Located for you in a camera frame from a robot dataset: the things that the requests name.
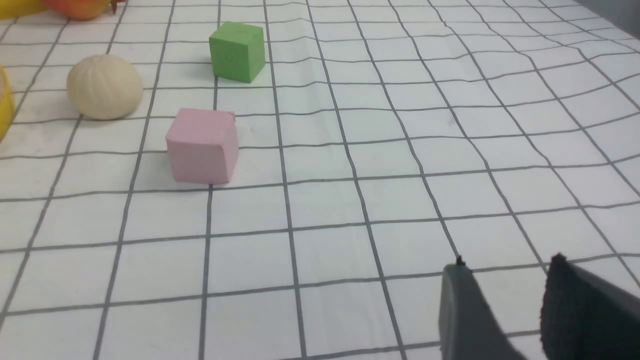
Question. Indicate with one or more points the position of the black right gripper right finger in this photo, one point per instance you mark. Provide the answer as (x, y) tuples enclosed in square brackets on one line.
[(585, 317)]

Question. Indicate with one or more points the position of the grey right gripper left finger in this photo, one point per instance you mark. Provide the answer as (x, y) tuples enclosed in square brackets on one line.
[(467, 327)]

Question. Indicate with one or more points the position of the red orange toy fruit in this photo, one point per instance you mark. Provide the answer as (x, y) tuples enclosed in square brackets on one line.
[(82, 10)]

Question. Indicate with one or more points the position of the yellow bamboo steamer tray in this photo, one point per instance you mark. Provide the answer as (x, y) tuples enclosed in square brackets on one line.
[(7, 104)]

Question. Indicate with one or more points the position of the green foam cube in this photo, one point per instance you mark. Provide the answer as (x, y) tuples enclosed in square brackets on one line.
[(237, 51)]

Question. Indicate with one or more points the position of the white grid tablecloth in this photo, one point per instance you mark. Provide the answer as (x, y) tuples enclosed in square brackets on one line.
[(382, 139)]

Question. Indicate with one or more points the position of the cream white bun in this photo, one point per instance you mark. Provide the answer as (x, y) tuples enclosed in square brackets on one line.
[(104, 87)]

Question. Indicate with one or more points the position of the yellow bamboo steamer lid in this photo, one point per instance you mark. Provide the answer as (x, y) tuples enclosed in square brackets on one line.
[(10, 9)]

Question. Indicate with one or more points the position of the pink foam cube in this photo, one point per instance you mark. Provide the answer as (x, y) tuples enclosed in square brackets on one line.
[(203, 146)]

